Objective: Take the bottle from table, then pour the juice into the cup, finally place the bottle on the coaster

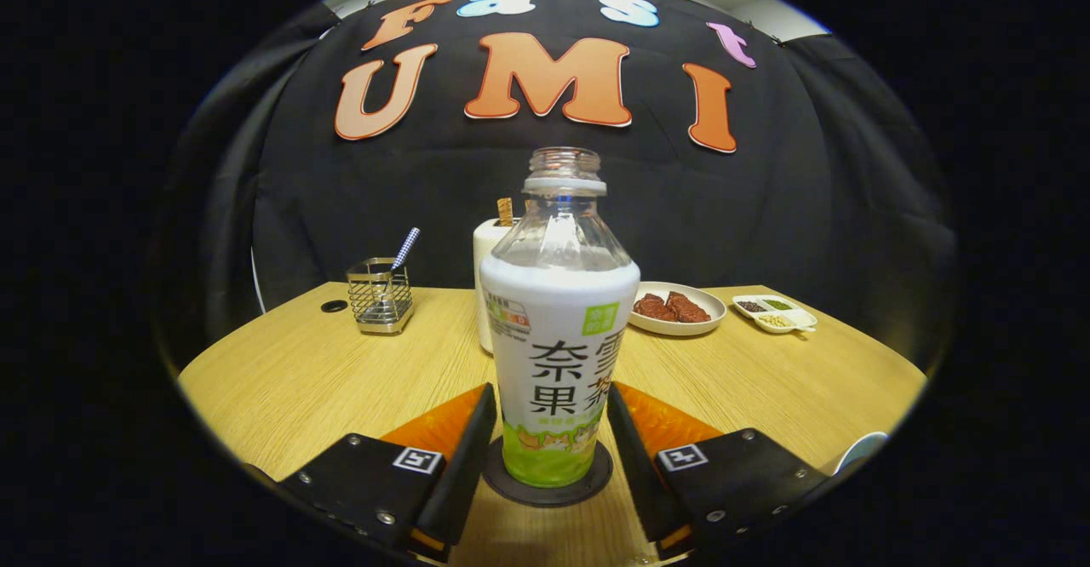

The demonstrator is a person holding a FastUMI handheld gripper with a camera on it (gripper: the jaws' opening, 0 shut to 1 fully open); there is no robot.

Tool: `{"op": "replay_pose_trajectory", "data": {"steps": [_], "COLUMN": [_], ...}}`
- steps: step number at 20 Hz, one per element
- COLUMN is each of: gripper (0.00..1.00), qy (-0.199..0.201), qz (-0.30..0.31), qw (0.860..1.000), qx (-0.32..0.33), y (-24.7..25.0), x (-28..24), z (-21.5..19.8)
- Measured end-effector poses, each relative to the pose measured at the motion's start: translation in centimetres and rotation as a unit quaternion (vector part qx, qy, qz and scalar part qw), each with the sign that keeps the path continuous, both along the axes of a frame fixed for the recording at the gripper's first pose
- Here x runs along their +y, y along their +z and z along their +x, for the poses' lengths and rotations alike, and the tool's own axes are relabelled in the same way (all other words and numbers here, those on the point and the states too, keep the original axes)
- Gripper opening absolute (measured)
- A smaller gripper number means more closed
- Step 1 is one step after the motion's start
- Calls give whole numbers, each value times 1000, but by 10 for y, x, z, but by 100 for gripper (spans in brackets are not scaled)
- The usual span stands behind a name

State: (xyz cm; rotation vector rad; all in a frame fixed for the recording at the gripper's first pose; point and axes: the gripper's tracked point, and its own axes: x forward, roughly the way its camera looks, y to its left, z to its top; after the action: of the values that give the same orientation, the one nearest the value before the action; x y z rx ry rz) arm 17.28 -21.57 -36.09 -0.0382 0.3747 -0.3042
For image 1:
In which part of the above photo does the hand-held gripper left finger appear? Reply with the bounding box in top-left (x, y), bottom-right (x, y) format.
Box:
top-left (279, 382), bottom-right (498, 564)

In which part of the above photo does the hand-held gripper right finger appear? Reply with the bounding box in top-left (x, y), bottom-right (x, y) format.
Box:
top-left (606, 381), bottom-right (829, 561)

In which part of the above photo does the dark round coaster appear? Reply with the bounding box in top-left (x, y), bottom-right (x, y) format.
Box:
top-left (482, 437), bottom-right (614, 508)

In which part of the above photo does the white green label juice bottle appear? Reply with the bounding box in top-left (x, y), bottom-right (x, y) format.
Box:
top-left (479, 147), bottom-right (641, 489)

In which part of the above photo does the white cup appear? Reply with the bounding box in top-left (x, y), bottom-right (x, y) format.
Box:
top-left (833, 432), bottom-right (891, 476)

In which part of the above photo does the wooden table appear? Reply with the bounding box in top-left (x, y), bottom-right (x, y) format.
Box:
top-left (177, 282), bottom-right (929, 567)

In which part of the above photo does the white round plate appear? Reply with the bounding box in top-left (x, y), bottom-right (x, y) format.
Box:
top-left (628, 282), bottom-right (727, 336)

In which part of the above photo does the white divided condiment dish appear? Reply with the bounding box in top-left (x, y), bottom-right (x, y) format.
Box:
top-left (732, 295), bottom-right (817, 335)

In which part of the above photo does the white toaster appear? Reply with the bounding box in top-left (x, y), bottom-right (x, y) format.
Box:
top-left (473, 218), bottom-right (522, 355)

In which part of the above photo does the striped straw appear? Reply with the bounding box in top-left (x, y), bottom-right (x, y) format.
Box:
top-left (390, 227), bottom-right (421, 272)

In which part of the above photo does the black backdrop cloth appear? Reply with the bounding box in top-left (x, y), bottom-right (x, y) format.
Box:
top-left (149, 0), bottom-right (959, 372)

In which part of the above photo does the metal wire utensil holder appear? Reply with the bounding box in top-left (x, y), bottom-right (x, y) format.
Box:
top-left (346, 257), bottom-right (416, 335)

